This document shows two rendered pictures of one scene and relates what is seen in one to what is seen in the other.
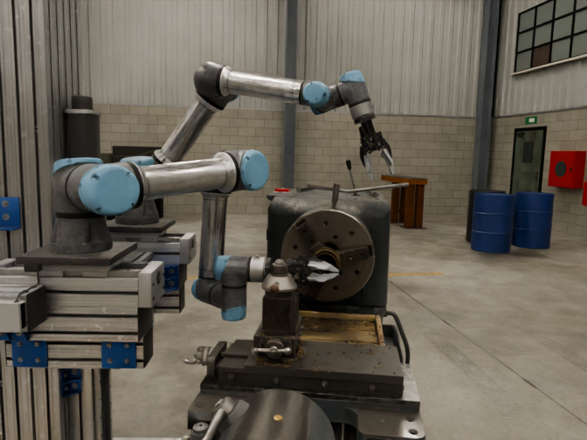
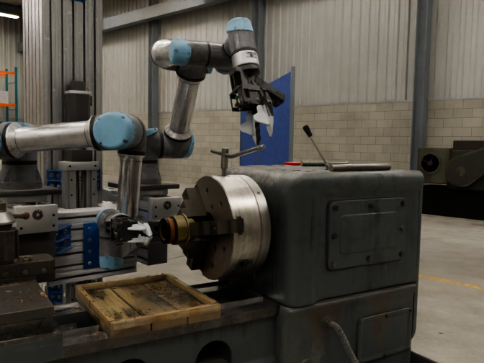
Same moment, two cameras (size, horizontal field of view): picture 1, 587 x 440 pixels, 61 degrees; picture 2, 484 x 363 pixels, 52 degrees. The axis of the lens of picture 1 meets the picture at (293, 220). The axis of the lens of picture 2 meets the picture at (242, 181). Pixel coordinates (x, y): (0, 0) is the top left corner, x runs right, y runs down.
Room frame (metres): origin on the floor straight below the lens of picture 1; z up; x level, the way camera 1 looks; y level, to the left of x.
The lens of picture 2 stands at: (0.79, -1.33, 1.33)
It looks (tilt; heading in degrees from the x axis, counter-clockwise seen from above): 4 degrees down; 52
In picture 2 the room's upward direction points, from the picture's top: 1 degrees clockwise
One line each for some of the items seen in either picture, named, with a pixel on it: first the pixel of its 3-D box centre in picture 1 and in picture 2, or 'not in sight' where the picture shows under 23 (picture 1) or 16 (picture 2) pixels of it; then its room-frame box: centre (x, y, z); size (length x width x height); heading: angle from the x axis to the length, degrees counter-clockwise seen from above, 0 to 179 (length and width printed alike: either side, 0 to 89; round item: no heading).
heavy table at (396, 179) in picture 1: (401, 199); not in sight; (10.54, -2.30, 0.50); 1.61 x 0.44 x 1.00; 10
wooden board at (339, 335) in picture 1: (321, 333); (144, 300); (1.42, -0.09, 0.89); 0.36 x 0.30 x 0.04; 83
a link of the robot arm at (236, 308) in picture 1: (231, 299); (113, 251); (1.45, 0.18, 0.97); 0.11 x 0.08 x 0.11; 45
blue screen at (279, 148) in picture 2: not in sight; (259, 154); (6.27, 5.10, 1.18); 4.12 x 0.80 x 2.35; 61
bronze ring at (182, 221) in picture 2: (325, 263); (178, 230); (1.53, -0.10, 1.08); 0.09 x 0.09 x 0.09; 83
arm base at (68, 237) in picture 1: (80, 229); (19, 173); (1.26, 0.55, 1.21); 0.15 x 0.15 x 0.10
